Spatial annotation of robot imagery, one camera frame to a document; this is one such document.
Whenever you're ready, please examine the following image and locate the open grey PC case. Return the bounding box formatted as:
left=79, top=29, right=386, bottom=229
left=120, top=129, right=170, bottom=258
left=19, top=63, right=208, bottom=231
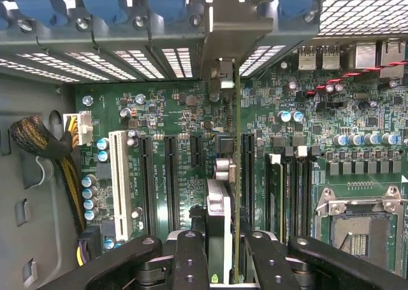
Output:
left=0, top=0, right=408, bottom=290

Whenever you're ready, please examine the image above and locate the green motherboard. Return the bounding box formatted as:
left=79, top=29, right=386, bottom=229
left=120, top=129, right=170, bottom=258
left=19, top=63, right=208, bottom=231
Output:
left=73, top=43, right=408, bottom=280

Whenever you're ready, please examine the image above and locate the long black expansion slot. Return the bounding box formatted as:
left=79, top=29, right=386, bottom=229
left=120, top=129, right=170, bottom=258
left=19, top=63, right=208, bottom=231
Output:
left=241, top=131, right=256, bottom=231
left=138, top=134, right=156, bottom=237
left=163, top=134, right=182, bottom=234

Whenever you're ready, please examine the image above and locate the blue card retention clip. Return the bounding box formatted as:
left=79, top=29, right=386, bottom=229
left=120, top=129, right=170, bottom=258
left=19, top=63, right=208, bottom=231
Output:
left=8, top=0, right=68, bottom=28
left=78, top=0, right=130, bottom=25
left=145, top=0, right=194, bottom=23
left=276, top=0, right=319, bottom=20

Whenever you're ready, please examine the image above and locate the red black twisted wire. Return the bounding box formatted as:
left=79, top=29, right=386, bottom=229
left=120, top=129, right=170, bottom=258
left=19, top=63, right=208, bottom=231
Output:
left=305, top=59, right=408, bottom=96

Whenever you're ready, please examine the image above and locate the braided yellow black wire bundle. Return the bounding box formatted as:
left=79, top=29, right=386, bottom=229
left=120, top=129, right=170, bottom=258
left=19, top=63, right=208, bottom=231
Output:
left=8, top=113, right=87, bottom=237

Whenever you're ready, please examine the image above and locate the silver rear port housing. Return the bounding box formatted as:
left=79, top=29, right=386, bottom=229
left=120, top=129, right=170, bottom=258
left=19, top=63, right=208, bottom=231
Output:
left=354, top=43, right=377, bottom=70
left=321, top=45, right=341, bottom=71
left=298, top=45, right=319, bottom=71
left=379, top=38, right=404, bottom=80

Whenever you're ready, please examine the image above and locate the CPU socket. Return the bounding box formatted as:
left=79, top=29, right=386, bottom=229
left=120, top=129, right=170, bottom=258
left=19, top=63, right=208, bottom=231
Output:
left=314, top=185, right=408, bottom=277

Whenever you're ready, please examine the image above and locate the white power connector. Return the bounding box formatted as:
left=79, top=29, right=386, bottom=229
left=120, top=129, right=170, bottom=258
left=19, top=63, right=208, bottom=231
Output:
left=62, top=110, right=94, bottom=147

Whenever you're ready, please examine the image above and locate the white PCI expansion slot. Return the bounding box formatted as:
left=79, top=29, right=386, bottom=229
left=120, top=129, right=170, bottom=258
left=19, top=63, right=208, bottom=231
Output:
left=108, top=129, right=134, bottom=242

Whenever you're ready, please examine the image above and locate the black RAM slot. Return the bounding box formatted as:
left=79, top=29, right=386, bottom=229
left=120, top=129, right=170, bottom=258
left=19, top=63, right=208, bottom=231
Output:
left=296, top=145, right=313, bottom=240
left=284, top=146, right=297, bottom=240

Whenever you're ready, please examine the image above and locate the black connector with coloured wires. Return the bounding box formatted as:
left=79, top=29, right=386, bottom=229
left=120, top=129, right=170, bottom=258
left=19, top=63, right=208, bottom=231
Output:
left=75, top=225, right=103, bottom=268

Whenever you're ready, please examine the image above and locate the short black expansion slot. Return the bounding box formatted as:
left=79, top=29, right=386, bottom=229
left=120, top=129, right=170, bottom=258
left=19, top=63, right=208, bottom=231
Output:
left=190, top=133, right=205, bottom=169

